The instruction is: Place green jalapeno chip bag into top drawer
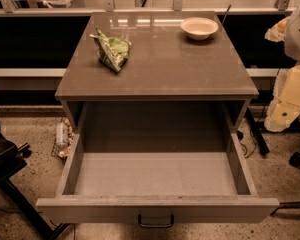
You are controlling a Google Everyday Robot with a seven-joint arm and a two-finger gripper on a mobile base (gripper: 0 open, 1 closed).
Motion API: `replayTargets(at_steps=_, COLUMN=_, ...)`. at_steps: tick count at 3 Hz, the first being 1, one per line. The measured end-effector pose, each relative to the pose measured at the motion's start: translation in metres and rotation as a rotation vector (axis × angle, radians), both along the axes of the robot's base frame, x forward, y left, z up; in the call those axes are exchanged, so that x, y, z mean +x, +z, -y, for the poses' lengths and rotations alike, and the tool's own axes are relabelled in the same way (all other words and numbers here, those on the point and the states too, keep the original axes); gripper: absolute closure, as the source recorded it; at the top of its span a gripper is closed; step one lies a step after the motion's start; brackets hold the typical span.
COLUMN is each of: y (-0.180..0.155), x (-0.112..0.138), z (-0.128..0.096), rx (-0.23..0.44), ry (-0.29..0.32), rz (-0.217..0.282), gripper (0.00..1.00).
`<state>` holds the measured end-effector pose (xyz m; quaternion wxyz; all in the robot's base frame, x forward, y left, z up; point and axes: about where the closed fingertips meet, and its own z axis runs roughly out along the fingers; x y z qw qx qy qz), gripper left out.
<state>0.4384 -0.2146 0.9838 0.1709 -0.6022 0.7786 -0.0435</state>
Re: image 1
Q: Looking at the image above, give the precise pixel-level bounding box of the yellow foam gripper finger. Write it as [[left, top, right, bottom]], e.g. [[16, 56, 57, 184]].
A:
[[264, 64, 300, 132], [265, 17, 289, 42]]

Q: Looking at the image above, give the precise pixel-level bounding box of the green jalapeno chip bag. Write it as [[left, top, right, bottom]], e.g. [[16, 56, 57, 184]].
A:
[[91, 27, 132, 73]]

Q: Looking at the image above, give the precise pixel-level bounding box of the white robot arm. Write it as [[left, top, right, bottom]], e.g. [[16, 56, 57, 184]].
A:
[[264, 5, 300, 132]]

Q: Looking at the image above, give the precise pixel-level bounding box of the grey cabinet with glossy top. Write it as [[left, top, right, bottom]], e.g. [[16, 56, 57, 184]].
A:
[[56, 11, 258, 127]]

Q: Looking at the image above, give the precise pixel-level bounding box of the open grey top drawer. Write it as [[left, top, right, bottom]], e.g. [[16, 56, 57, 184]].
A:
[[35, 101, 280, 225]]

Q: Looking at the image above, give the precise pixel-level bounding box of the black stand base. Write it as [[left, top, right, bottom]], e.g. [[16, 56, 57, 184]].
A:
[[245, 109, 270, 156]]

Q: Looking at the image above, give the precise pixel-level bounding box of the black chair caster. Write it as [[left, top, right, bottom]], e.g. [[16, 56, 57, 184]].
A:
[[289, 152, 300, 167]]

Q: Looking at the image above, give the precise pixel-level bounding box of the white paper bowl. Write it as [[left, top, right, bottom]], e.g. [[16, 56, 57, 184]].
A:
[[181, 17, 219, 41]]

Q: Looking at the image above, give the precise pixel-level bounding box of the black office chair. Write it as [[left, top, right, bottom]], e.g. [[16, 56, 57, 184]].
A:
[[0, 126, 68, 240]]

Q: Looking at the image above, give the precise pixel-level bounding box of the black metal drawer handle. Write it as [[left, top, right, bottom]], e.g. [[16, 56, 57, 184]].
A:
[[137, 214, 175, 229]]

